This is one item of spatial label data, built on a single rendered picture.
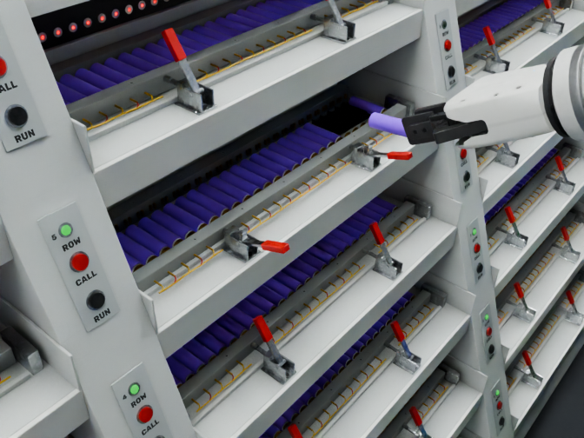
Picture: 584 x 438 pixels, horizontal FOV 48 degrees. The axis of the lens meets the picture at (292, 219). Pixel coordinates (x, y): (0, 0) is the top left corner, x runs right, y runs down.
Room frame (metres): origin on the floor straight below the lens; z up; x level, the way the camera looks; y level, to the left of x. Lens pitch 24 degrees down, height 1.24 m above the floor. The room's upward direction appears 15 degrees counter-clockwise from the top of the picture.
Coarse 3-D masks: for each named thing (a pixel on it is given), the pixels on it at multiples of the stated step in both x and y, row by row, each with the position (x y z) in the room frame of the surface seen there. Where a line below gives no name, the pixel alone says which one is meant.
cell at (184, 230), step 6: (156, 210) 0.79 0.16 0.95; (156, 216) 0.78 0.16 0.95; (162, 216) 0.77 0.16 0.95; (168, 216) 0.77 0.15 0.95; (156, 222) 0.77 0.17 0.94; (162, 222) 0.77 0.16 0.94; (168, 222) 0.76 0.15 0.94; (174, 222) 0.76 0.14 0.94; (180, 222) 0.76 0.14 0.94; (168, 228) 0.76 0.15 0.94; (174, 228) 0.75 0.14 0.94; (180, 228) 0.75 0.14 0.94; (186, 228) 0.75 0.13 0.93; (180, 234) 0.74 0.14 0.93; (186, 234) 0.74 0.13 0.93
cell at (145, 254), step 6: (120, 234) 0.74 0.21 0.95; (120, 240) 0.73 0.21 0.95; (126, 240) 0.73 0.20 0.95; (132, 240) 0.73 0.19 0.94; (126, 246) 0.72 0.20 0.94; (132, 246) 0.72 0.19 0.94; (138, 246) 0.72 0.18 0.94; (126, 252) 0.72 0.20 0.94; (132, 252) 0.71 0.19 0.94; (138, 252) 0.71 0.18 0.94; (144, 252) 0.71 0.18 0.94; (150, 252) 0.71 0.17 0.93; (138, 258) 0.70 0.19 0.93; (144, 258) 0.70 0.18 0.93; (144, 264) 0.70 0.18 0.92
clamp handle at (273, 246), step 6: (246, 234) 0.72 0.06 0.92; (240, 240) 0.72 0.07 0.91; (246, 240) 0.72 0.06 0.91; (252, 240) 0.71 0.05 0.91; (258, 240) 0.71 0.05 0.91; (258, 246) 0.69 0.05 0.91; (264, 246) 0.68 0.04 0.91; (270, 246) 0.68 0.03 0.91; (276, 246) 0.67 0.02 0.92; (282, 246) 0.67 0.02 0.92; (288, 246) 0.67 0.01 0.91; (276, 252) 0.67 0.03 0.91; (282, 252) 0.66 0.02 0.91
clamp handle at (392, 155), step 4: (368, 148) 0.89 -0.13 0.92; (368, 152) 0.90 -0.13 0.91; (372, 152) 0.90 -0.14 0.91; (376, 152) 0.89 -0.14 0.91; (380, 152) 0.89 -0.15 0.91; (384, 152) 0.88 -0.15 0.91; (392, 152) 0.87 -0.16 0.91; (396, 152) 0.86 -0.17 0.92; (400, 152) 0.86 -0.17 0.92; (404, 152) 0.86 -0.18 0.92; (408, 152) 0.85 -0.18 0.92; (376, 156) 0.88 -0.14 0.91; (380, 156) 0.88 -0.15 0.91; (384, 156) 0.87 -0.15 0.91; (388, 156) 0.87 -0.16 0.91; (392, 156) 0.86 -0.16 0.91; (396, 156) 0.86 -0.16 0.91; (400, 156) 0.85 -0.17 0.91; (404, 156) 0.85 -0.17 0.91; (408, 156) 0.84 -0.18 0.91; (412, 156) 0.85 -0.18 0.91
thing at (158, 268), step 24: (336, 144) 0.92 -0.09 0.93; (312, 168) 0.86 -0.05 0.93; (264, 192) 0.81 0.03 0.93; (288, 192) 0.83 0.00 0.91; (240, 216) 0.76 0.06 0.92; (192, 240) 0.72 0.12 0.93; (216, 240) 0.74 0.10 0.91; (168, 264) 0.68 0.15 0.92; (144, 288) 0.66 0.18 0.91; (168, 288) 0.66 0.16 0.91
